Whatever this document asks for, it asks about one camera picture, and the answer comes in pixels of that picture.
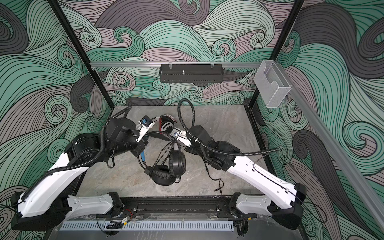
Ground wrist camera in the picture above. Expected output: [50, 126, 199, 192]
[136, 116, 155, 142]
[171, 128, 191, 147]

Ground clear plastic wall bin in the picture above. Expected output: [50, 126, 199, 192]
[254, 60, 292, 109]

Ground white headphones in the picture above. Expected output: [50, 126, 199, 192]
[158, 115, 177, 133]

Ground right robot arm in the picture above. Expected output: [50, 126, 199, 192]
[177, 98, 307, 230]

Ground black headphone cable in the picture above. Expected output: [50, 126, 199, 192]
[148, 139, 224, 193]

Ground white slotted cable duct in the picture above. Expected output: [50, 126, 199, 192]
[60, 220, 235, 232]

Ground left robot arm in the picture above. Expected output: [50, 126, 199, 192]
[11, 107, 154, 231]

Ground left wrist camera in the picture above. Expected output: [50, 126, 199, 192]
[136, 116, 155, 142]

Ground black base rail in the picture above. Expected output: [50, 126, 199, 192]
[56, 196, 265, 218]

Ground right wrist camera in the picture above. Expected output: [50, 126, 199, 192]
[171, 128, 191, 147]

